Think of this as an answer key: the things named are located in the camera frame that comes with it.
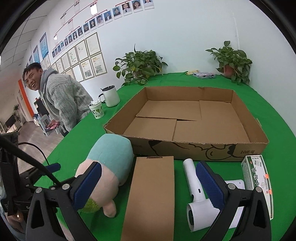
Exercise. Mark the white tumbler cup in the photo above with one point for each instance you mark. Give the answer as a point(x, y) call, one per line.
point(112, 96)

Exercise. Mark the person's left hand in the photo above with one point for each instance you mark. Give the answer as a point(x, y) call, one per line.
point(13, 221)

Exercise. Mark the long cardboard box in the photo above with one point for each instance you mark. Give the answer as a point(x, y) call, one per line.
point(150, 197)

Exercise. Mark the black monitor screen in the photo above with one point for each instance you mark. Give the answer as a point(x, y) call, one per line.
point(9, 121)

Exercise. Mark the small blue wall poster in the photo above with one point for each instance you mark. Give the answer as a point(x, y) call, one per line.
point(35, 53)

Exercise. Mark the large cardboard tray box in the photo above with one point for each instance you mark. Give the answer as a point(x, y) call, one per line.
point(185, 129)

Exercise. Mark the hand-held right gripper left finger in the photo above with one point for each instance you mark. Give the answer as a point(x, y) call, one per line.
point(87, 183)

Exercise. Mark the large leafy potted plant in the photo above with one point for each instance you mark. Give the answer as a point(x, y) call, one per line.
point(138, 64)

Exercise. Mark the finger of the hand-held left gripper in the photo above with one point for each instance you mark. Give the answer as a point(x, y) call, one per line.
point(53, 167)

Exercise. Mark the plastic stool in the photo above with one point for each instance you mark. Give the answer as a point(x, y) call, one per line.
point(44, 124)

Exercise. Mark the pink phone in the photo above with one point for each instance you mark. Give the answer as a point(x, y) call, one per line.
point(52, 126)

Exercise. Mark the white paper roll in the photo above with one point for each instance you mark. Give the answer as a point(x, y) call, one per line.
point(193, 180)

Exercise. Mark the potted plant in red pot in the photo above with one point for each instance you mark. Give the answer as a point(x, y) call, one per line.
point(231, 62)

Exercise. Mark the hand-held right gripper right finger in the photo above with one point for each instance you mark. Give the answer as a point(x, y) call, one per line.
point(210, 187)

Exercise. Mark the pink and teal plush toy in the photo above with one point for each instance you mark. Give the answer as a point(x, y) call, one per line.
point(111, 153)

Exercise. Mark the white wall conduit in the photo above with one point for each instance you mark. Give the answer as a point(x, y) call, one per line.
point(236, 32)

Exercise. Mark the row of wall portrait photos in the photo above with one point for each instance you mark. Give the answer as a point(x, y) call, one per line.
point(101, 19)

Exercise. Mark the tissue packet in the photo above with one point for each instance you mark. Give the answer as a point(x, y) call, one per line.
point(203, 75)

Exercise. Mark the group of framed wall certificates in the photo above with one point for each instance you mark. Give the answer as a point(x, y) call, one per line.
point(90, 58)

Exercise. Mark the yellow packet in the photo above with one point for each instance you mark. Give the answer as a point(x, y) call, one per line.
point(192, 72)

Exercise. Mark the green tablecloth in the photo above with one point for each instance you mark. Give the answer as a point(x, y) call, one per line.
point(277, 129)

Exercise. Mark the distant floor plant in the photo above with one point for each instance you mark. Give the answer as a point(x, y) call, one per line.
point(16, 111)

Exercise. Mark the large blue wall poster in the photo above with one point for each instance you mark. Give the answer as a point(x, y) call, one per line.
point(44, 45)

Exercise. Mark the green and white medicine box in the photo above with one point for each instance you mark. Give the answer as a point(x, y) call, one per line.
point(256, 173)

